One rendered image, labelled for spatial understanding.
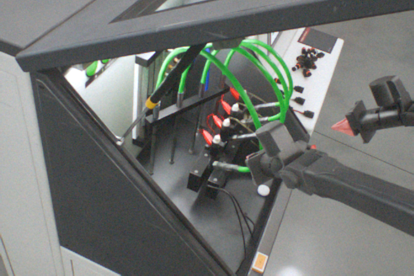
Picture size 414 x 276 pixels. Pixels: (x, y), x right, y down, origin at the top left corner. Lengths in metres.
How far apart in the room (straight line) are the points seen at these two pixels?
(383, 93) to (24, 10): 0.83
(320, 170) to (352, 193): 0.08
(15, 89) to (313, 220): 1.96
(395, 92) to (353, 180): 0.43
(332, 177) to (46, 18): 0.64
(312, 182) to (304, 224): 1.75
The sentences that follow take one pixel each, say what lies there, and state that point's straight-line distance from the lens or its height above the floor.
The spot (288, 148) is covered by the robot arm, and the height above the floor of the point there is 1.39.
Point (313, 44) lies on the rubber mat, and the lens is 2.04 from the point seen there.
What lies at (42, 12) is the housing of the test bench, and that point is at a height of 1.50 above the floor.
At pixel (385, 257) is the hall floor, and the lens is 2.64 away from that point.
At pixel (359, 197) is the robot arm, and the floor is 1.48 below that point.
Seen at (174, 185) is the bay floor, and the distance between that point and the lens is 1.48.
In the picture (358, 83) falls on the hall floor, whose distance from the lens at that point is 3.73.
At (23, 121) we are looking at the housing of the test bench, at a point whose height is 1.29.
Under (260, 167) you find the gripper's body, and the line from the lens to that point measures 0.98.
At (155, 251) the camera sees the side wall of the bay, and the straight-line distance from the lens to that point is 1.12.
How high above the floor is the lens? 1.99
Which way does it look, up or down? 43 degrees down
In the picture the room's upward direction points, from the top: 11 degrees clockwise
